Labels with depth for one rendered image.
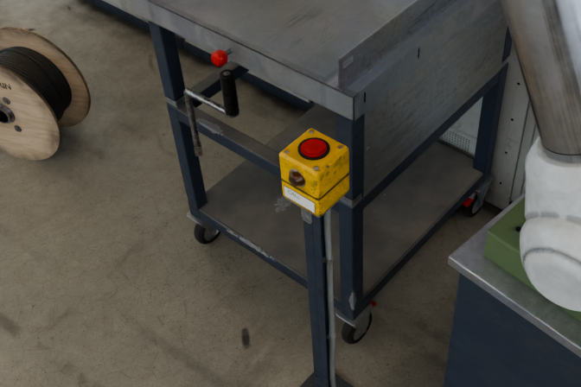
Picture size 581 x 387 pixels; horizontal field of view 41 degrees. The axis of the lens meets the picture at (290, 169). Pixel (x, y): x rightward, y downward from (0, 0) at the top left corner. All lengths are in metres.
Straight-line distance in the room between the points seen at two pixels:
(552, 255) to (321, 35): 0.76
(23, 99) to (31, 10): 1.05
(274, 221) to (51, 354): 0.68
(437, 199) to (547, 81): 1.29
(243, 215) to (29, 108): 0.80
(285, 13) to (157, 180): 1.04
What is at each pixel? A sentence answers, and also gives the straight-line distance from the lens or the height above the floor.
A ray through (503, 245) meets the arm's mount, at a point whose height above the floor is 0.80.
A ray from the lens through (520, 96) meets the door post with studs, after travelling 2.09.
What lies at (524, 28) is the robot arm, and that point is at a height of 1.24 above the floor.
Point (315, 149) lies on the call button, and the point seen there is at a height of 0.91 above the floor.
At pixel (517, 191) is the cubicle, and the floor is 0.10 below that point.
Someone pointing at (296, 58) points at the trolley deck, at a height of 0.85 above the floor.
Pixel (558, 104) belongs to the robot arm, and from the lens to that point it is 0.89.
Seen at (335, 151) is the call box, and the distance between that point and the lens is 1.18.
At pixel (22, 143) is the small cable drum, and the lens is 2.66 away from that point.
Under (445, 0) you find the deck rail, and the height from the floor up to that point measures 0.86.
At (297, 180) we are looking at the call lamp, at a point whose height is 0.88.
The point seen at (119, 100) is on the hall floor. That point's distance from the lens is 2.85.
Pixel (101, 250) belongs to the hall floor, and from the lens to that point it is 2.34.
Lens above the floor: 1.70
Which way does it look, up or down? 44 degrees down
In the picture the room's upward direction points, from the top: 5 degrees counter-clockwise
